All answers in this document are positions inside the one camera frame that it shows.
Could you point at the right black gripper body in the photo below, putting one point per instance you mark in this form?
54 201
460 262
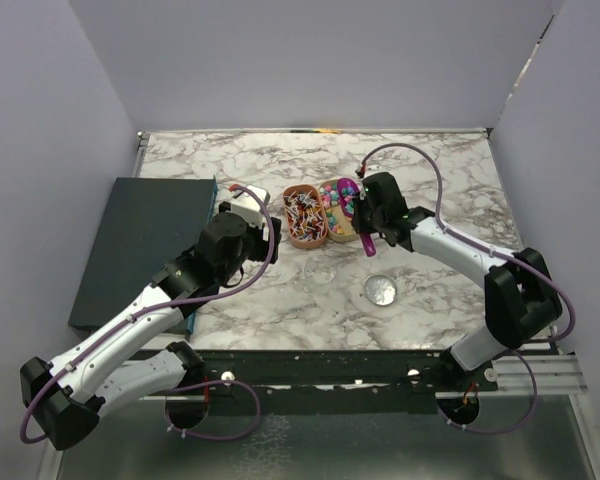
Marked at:
367 220

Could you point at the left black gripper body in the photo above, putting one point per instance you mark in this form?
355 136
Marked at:
255 247

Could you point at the pink tray of lollipops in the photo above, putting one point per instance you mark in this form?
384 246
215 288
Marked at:
306 217

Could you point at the purple plastic scoop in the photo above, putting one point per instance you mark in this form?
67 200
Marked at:
347 190

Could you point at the tan tray of star candies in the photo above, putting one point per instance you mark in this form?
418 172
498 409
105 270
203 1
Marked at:
339 226

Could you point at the clear glass jar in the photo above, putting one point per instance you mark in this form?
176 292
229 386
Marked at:
320 273

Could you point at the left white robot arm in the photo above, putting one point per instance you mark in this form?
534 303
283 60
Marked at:
68 395

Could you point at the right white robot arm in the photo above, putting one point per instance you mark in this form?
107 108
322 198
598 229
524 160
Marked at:
519 303

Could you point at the silver jar lid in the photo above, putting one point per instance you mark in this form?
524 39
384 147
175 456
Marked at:
380 290

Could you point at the dark blue box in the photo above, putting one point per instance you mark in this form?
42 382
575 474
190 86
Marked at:
146 222

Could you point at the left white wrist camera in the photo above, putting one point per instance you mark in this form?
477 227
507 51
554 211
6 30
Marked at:
244 205

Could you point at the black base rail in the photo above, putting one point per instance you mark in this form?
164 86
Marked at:
314 382

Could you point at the aluminium extrusion rail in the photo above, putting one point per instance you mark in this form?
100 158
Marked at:
554 375

